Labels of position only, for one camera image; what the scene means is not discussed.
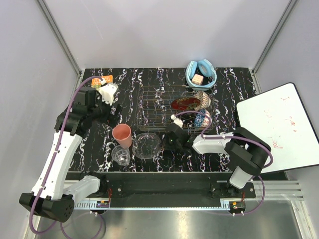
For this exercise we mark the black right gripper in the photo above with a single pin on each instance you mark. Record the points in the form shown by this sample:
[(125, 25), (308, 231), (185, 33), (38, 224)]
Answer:
[(166, 145)]

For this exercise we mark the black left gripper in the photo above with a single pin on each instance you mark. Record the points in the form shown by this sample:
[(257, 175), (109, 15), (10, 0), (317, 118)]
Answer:
[(111, 118)]

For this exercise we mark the pink plastic cup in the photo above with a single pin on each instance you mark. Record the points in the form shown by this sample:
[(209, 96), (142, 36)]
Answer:
[(122, 133)]

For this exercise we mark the clear glass bowl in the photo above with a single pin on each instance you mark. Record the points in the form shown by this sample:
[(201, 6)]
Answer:
[(147, 146)]

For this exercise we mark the blue triangle patterned bowl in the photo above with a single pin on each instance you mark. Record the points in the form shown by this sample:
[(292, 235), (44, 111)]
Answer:
[(202, 119)]

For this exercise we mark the red floral plate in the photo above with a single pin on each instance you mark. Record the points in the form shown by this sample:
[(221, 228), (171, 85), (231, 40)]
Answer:
[(185, 103)]

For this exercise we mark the brown floral patterned bowl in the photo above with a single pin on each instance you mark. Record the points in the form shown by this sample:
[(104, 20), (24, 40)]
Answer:
[(205, 100)]

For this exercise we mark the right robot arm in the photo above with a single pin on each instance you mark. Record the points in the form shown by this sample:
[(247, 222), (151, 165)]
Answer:
[(248, 154)]

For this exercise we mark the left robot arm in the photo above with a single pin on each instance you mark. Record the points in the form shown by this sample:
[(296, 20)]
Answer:
[(48, 197)]

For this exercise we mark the clear drinking glass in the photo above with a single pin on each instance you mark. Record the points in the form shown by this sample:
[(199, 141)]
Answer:
[(121, 155)]

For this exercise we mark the orange green paperback book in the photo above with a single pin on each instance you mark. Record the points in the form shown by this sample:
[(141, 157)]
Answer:
[(98, 83)]

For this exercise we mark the pink cube die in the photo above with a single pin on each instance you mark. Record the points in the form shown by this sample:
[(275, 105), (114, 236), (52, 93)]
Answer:
[(197, 79)]

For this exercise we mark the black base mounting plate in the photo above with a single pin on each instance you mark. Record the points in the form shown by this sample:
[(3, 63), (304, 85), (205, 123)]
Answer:
[(172, 190)]

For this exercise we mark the light blue headphones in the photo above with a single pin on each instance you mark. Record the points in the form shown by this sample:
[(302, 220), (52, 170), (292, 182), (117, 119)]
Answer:
[(204, 68)]

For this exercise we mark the white dry-erase board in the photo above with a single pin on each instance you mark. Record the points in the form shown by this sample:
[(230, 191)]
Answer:
[(278, 117)]

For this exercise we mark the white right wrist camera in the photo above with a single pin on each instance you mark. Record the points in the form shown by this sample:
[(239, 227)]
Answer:
[(176, 121)]

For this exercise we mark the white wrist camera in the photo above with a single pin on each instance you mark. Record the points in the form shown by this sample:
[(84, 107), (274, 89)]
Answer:
[(176, 121), (108, 91)]

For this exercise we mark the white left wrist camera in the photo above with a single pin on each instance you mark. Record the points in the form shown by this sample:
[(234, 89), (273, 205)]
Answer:
[(108, 91)]

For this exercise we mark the wire dish rack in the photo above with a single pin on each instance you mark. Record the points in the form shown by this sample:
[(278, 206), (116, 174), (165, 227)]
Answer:
[(154, 105)]

